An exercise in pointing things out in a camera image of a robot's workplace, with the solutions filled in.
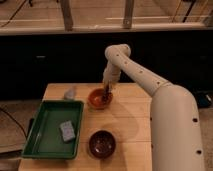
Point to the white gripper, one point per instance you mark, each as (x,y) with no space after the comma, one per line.
(111,75)

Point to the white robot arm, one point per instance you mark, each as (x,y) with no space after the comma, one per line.
(176,142)

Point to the red bowl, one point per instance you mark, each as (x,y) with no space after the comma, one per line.
(95,99)

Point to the dark brown bowl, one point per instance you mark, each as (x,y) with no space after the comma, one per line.
(102,144)

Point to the grey sponge in tray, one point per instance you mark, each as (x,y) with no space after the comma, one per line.
(67,131)

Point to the green plastic tray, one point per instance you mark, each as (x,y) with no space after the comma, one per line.
(45,140)

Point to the dark blue object on floor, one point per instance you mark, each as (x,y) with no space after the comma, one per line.
(203,100)

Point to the right metal frame post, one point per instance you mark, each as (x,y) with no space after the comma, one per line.
(128,13)

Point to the metal frame post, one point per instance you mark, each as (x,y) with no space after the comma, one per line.
(128,13)
(67,16)

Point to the left metal frame post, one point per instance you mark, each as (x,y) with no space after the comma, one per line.
(67,16)

